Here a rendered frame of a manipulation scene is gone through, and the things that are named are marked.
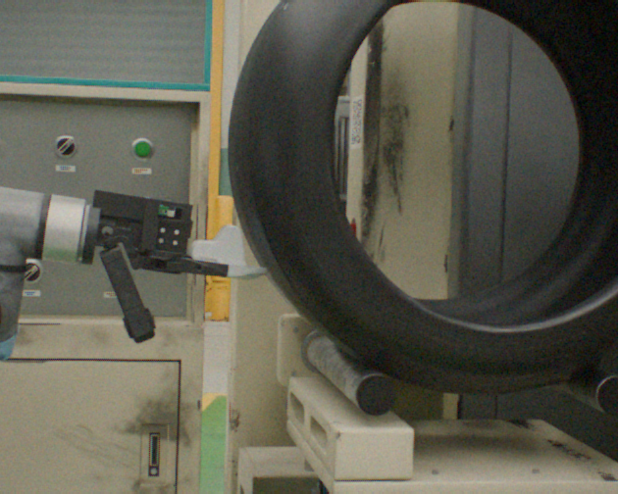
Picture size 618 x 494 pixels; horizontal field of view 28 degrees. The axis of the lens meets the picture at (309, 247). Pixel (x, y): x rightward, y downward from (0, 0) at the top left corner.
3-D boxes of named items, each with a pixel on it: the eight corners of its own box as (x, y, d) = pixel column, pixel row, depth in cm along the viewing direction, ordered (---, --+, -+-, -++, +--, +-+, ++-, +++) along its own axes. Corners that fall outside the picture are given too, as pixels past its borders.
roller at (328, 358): (344, 350, 170) (322, 374, 169) (321, 328, 169) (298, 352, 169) (405, 395, 135) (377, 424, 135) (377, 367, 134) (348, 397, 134)
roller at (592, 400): (539, 353, 174) (517, 375, 174) (517, 330, 173) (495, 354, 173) (644, 396, 140) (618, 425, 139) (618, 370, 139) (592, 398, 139)
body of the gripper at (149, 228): (199, 206, 138) (91, 189, 136) (187, 280, 139) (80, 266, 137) (194, 204, 146) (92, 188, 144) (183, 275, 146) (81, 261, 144)
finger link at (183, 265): (230, 265, 139) (152, 254, 137) (228, 278, 139) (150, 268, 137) (226, 262, 143) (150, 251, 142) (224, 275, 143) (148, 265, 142)
